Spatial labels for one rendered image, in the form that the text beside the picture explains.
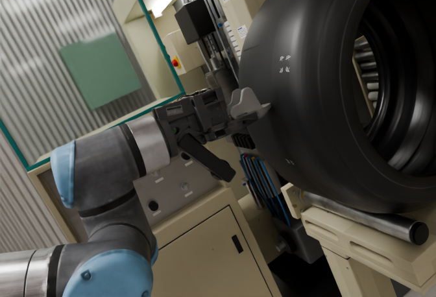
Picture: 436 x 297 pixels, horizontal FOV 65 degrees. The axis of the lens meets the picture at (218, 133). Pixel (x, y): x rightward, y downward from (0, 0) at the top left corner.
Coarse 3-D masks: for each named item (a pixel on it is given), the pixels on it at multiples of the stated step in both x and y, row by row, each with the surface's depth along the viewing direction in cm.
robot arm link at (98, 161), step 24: (72, 144) 50; (96, 144) 50; (120, 144) 50; (72, 168) 47; (96, 168) 48; (120, 168) 50; (144, 168) 52; (72, 192) 48; (96, 192) 49; (120, 192) 50
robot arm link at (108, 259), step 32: (128, 224) 47; (0, 256) 38; (32, 256) 38; (64, 256) 38; (96, 256) 37; (128, 256) 38; (0, 288) 35; (32, 288) 36; (64, 288) 36; (96, 288) 35; (128, 288) 36
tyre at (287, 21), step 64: (320, 0) 56; (384, 0) 89; (256, 64) 67; (320, 64) 55; (384, 64) 95; (256, 128) 72; (320, 128) 57; (384, 128) 96; (320, 192) 69; (384, 192) 61
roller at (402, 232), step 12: (312, 204) 93; (324, 204) 87; (336, 204) 83; (348, 216) 80; (360, 216) 76; (372, 216) 73; (384, 216) 71; (396, 216) 69; (384, 228) 70; (396, 228) 67; (408, 228) 65; (420, 228) 65; (408, 240) 66; (420, 240) 65
